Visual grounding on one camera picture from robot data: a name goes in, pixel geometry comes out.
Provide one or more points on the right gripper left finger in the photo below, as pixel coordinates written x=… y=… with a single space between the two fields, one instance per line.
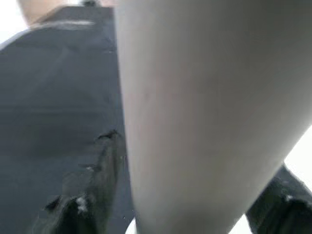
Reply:
x=97 y=185

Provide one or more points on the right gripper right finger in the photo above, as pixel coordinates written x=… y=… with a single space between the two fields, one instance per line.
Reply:
x=280 y=207

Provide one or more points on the white plastic table top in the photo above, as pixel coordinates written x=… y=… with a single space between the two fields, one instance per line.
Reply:
x=301 y=156

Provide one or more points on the white plastic table leg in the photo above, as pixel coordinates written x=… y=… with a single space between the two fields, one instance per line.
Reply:
x=207 y=109

